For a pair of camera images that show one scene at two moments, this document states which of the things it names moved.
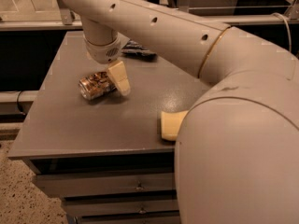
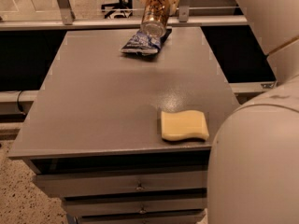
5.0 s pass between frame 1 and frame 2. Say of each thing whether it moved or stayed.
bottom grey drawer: stayed
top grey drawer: stayed
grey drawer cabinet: stayed
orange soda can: moved
